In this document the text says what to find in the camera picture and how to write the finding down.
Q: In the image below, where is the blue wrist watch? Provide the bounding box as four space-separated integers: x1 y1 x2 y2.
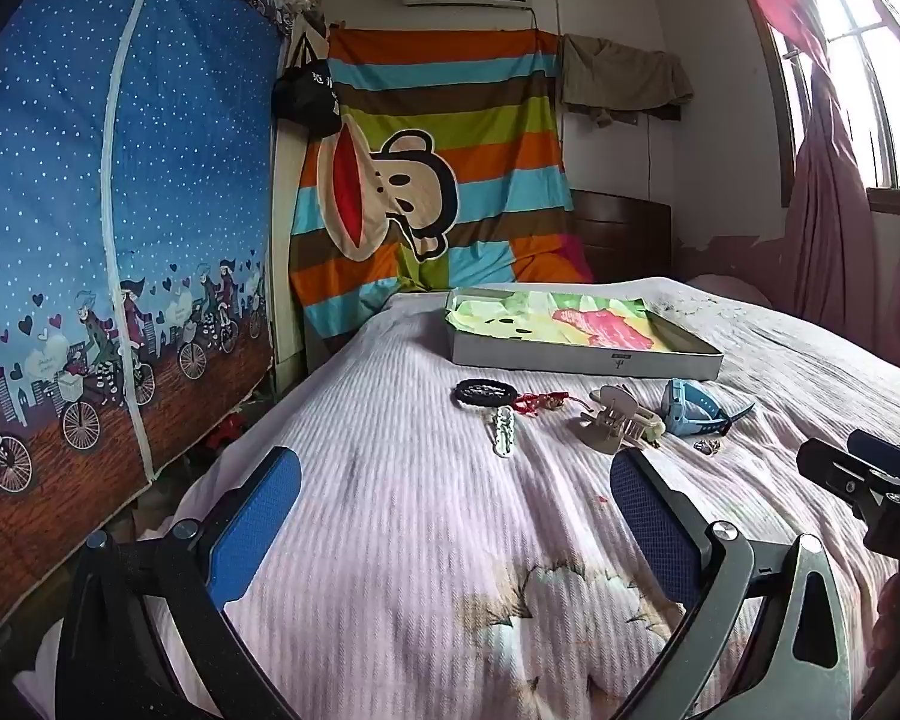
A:
660 377 756 437

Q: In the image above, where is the grey shallow box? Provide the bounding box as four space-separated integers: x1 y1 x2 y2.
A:
445 286 723 382

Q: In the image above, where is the khaki hanging garment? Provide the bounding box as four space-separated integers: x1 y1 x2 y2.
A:
559 34 695 128

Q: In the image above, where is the window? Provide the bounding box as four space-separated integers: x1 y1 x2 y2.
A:
765 0 900 192

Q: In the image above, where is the beige claw hair clip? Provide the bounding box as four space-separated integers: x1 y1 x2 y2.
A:
576 384 665 455

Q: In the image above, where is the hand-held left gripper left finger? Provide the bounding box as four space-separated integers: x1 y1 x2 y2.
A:
56 446 302 720

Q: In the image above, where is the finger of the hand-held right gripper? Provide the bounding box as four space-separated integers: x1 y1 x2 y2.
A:
849 429 900 482
797 439 882 502

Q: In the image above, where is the dark wooden headboard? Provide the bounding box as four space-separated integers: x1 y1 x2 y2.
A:
570 190 672 284

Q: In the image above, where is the red string bracelet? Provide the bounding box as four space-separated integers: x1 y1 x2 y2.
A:
514 390 571 415

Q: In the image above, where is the red toy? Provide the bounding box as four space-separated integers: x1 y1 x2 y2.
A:
206 420 245 458

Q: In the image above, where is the pink pillow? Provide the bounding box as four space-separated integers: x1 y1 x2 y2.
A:
686 274 773 308

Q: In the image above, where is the pink bedspread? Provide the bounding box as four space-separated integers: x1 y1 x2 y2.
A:
15 277 900 720

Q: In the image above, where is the pink curtain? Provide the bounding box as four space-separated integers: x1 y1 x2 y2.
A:
724 0 900 361

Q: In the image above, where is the black braided bracelet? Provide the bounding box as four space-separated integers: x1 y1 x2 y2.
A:
454 379 524 407

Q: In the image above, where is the black and white barrette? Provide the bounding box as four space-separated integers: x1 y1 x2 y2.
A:
490 405 518 460

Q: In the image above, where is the blue printed fabric wardrobe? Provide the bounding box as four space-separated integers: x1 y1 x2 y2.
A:
0 0 286 638

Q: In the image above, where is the black hanging bag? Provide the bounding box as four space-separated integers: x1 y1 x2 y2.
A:
272 34 342 137

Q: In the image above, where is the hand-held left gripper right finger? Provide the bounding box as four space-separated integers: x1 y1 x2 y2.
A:
609 448 852 720

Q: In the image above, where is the white wooden board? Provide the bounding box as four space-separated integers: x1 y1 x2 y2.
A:
270 116 306 391

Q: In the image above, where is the colourful printed cloth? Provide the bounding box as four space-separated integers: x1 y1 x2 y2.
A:
450 291 680 353

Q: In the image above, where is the striped monkey print sheet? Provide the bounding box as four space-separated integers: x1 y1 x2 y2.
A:
289 26 593 376

